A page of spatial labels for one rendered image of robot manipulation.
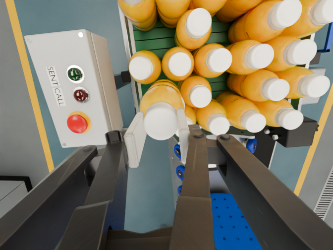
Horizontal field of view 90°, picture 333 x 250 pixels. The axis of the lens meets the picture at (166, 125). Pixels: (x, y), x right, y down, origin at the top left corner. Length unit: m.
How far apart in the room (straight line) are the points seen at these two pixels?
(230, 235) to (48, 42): 0.55
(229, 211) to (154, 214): 1.59
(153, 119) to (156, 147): 1.40
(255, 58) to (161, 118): 0.21
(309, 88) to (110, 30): 1.31
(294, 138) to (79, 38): 0.52
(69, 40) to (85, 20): 1.21
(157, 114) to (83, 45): 0.19
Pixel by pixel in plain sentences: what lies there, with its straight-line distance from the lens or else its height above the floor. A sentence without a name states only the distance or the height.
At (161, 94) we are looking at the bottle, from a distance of 0.21.
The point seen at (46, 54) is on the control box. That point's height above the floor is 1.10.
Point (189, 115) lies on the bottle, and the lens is 0.35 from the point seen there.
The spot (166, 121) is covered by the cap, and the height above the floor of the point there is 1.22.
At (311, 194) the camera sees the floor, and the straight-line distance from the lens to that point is 2.40.
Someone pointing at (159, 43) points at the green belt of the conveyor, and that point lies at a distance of 0.50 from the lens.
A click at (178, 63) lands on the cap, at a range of 0.30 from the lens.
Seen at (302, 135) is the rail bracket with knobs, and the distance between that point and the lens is 0.54.
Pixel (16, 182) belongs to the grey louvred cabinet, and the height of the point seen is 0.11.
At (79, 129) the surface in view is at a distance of 0.34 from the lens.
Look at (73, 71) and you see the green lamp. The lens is 0.32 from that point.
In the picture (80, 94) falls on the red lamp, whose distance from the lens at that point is 0.32.
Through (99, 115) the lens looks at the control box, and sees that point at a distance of 0.33.
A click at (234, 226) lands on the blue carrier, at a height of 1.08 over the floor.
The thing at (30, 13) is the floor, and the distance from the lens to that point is 1.74.
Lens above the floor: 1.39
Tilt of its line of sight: 70 degrees down
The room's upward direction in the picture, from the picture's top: 178 degrees counter-clockwise
